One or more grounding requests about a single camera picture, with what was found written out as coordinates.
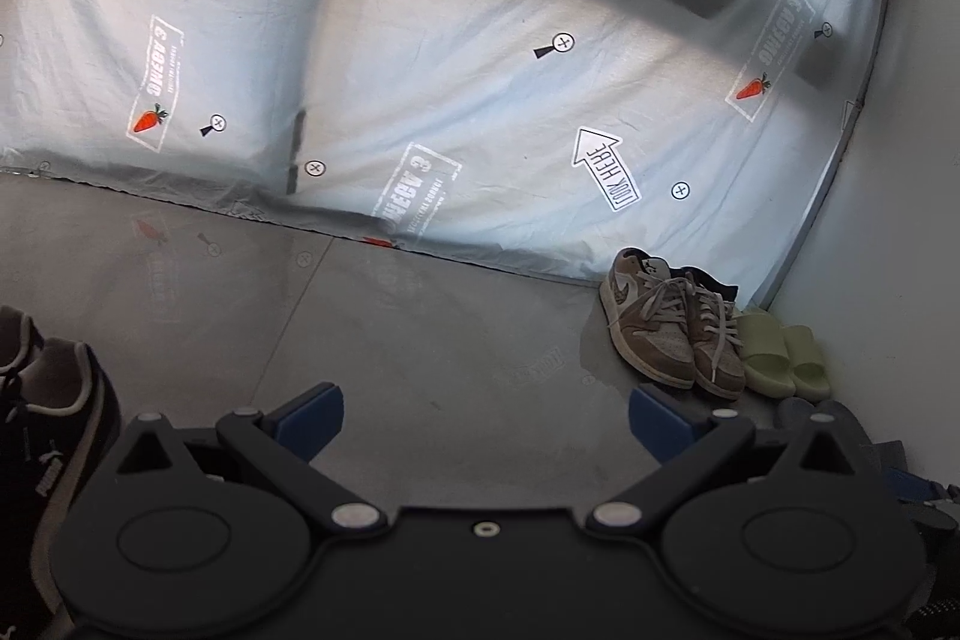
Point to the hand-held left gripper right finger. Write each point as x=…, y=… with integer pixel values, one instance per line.
x=660, y=422

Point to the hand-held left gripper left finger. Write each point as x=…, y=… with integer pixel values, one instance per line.
x=307, y=421

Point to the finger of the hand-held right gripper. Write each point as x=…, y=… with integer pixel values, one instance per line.
x=911, y=485

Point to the tan sneaker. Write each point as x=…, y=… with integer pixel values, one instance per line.
x=712, y=347
x=645, y=332

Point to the green slide sandal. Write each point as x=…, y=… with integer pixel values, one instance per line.
x=810, y=366
x=765, y=355

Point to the black sneaker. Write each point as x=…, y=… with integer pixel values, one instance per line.
x=19, y=340
x=60, y=460

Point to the white printed curtain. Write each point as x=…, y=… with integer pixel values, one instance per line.
x=450, y=48

